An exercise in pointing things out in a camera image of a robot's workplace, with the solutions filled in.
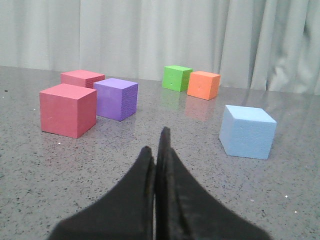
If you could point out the red foam cube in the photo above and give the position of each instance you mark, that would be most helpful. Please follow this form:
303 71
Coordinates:
81 78
67 110

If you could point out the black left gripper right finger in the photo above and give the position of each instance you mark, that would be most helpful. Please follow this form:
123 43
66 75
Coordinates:
186 211

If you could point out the purple foam cube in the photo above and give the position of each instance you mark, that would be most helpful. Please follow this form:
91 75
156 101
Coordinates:
116 98

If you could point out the green foam cube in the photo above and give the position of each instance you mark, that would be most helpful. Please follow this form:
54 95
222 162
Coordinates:
176 78

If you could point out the red foam cube front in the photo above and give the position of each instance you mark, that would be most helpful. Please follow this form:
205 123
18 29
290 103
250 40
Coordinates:
67 110

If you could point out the smooth light blue foam cube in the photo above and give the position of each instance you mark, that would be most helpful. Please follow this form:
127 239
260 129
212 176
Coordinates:
247 132

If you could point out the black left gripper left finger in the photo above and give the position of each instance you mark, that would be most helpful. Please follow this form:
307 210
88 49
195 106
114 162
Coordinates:
124 213

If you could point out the red foam cube rear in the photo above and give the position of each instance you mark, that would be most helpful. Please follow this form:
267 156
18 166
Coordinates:
81 78

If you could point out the white pleated curtain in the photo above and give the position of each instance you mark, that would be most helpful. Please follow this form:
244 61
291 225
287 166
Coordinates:
258 44

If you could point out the orange foam cube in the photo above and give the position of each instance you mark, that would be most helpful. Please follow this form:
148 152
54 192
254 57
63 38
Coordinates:
203 85

